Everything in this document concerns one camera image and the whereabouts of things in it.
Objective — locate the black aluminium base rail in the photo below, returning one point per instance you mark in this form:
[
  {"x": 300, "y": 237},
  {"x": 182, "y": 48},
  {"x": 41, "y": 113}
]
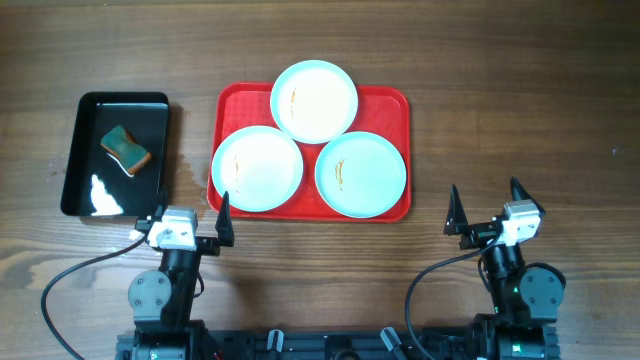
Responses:
[{"x": 443, "y": 343}]

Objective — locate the light blue plate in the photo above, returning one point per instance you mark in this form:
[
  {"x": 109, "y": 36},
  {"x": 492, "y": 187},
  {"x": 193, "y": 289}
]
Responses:
[
  {"x": 258, "y": 167},
  {"x": 314, "y": 101},
  {"x": 360, "y": 175}
]

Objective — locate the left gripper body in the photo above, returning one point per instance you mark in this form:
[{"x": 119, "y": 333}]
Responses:
[{"x": 201, "y": 241}]

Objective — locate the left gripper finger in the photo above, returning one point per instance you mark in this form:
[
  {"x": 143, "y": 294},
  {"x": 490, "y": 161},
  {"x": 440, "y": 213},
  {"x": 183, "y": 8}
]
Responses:
[
  {"x": 223, "y": 226},
  {"x": 162, "y": 199}
]

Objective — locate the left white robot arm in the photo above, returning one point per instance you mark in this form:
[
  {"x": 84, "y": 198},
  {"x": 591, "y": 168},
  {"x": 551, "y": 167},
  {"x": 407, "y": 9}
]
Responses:
[{"x": 162, "y": 299}]

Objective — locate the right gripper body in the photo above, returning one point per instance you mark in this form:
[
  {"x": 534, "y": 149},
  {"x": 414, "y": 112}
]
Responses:
[{"x": 484, "y": 235}]

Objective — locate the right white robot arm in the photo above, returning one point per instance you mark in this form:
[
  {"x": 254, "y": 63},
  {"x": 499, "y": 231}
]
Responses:
[{"x": 526, "y": 297}]

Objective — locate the green and orange sponge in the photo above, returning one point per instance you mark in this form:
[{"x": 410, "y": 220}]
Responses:
[{"x": 121, "y": 146}]

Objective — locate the black rectangular water tray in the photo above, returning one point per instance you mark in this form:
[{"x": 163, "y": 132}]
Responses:
[{"x": 95, "y": 183}]

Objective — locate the red plastic serving tray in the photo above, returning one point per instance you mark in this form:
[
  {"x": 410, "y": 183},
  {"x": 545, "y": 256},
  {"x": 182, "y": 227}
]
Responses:
[{"x": 382, "y": 110}]

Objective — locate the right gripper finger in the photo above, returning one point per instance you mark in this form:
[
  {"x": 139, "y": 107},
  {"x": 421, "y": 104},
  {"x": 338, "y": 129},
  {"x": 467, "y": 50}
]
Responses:
[
  {"x": 456, "y": 222},
  {"x": 519, "y": 193}
]

